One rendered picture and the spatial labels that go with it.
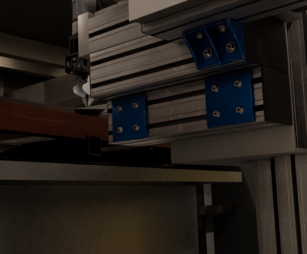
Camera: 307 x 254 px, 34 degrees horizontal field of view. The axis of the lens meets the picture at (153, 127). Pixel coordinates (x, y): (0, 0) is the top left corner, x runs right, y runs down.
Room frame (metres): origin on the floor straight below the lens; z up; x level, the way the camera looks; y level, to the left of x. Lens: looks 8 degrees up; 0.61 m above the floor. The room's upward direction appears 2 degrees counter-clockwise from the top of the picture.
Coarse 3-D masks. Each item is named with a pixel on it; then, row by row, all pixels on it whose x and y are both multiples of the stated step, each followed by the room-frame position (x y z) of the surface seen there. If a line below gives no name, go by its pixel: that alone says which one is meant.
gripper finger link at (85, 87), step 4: (88, 76) 1.49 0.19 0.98; (88, 80) 1.49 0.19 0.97; (84, 84) 1.48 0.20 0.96; (88, 84) 1.49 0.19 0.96; (84, 88) 1.47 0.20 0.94; (88, 88) 1.49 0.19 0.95; (84, 92) 1.48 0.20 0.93; (88, 92) 1.49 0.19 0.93; (88, 100) 1.51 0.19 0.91; (92, 100) 1.51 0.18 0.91; (88, 104) 1.51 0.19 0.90
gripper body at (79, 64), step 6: (72, 36) 1.47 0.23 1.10; (72, 42) 1.48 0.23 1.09; (72, 48) 1.48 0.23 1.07; (72, 54) 1.47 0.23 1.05; (78, 54) 1.47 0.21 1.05; (66, 60) 1.48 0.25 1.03; (72, 60) 1.48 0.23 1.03; (78, 60) 1.46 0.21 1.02; (84, 60) 1.46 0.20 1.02; (66, 66) 1.48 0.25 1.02; (72, 66) 1.48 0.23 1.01; (78, 66) 1.46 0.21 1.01; (84, 66) 1.45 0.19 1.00; (66, 72) 1.48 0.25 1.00; (72, 72) 1.49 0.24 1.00; (78, 72) 1.48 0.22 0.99; (84, 72) 1.50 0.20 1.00
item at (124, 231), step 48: (0, 192) 0.98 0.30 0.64; (48, 192) 1.09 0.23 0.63; (96, 192) 1.22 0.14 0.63; (144, 192) 1.39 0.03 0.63; (192, 192) 1.61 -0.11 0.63; (0, 240) 0.98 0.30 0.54; (48, 240) 1.09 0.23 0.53; (96, 240) 1.22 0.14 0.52; (144, 240) 1.38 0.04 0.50; (192, 240) 1.60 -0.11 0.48
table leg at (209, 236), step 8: (208, 184) 1.90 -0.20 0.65; (200, 200) 1.88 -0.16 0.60; (208, 200) 1.89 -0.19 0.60; (208, 216) 1.89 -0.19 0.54; (208, 224) 1.89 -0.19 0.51; (200, 232) 1.88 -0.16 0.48; (208, 232) 1.88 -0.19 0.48; (200, 240) 1.88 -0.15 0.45; (208, 240) 1.88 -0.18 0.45; (200, 248) 1.88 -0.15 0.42; (208, 248) 1.88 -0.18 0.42
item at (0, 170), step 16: (0, 160) 0.79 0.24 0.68; (0, 176) 0.79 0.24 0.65; (16, 176) 0.81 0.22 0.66; (32, 176) 0.84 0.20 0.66; (48, 176) 0.87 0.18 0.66; (64, 176) 0.90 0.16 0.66; (80, 176) 0.94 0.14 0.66; (96, 176) 0.98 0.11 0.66; (112, 176) 1.02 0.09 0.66; (128, 176) 1.06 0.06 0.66; (144, 176) 1.11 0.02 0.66; (160, 176) 1.17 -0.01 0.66; (176, 176) 1.23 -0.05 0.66; (192, 176) 1.29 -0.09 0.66; (208, 176) 1.36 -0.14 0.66; (224, 176) 1.44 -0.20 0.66; (240, 176) 1.54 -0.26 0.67
